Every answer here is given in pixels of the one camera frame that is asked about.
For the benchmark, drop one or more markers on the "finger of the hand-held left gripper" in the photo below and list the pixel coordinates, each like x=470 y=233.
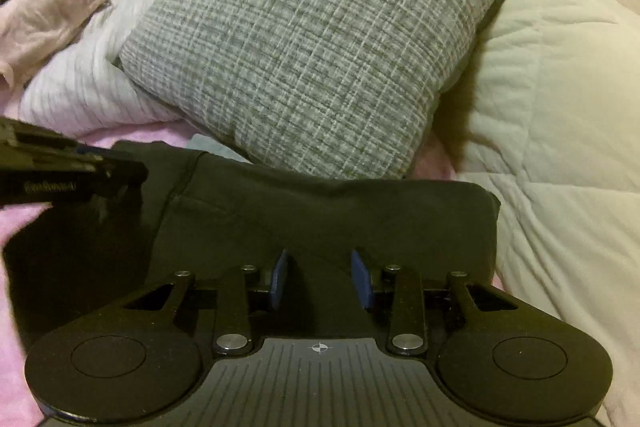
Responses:
x=120 y=172
x=50 y=139

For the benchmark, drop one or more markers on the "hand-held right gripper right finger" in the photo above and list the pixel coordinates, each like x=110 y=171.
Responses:
x=362 y=281

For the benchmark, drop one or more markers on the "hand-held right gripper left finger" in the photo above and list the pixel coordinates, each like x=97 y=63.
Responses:
x=280 y=281

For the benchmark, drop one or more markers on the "black plain garment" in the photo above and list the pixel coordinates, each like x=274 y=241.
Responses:
x=325 y=217

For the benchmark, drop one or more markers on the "pink floral blanket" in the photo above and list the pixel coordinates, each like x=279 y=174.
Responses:
x=10 y=232

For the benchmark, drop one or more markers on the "grey striped pillow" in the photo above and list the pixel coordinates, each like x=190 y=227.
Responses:
x=90 y=92

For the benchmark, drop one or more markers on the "light blue cloth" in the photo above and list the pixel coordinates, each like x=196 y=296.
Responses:
x=215 y=148

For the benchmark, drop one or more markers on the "grey woven cushion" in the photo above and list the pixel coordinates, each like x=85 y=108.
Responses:
x=310 y=47

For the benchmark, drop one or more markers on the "white quilted duvet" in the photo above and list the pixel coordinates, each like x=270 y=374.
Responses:
x=560 y=132

